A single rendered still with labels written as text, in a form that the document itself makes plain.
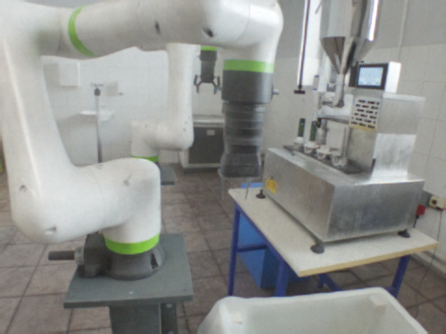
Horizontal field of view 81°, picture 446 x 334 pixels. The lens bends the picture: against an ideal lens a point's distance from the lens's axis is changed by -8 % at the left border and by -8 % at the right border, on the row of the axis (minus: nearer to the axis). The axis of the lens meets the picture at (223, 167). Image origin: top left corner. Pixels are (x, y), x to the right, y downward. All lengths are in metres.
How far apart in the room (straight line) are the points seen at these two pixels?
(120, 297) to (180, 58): 0.87
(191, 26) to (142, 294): 0.50
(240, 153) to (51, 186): 0.33
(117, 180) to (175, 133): 0.65
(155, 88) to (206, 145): 1.24
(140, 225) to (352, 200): 0.79
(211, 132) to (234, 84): 3.69
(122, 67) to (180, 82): 3.52
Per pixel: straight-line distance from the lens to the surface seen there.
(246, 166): 0.54
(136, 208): 0.59
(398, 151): 1.33
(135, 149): 1.29
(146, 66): 4.67
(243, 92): 0.50
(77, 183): 0.55
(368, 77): 1.27
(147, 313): 0.76
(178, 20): 0.42
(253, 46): 0.50
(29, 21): 0.73
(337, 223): 1.15
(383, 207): 1.28
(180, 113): 1.18
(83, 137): 4.82
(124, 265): 0.67
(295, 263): 1.07
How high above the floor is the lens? 1.34
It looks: 16 degrees down
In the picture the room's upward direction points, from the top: 4 degrees clockwise
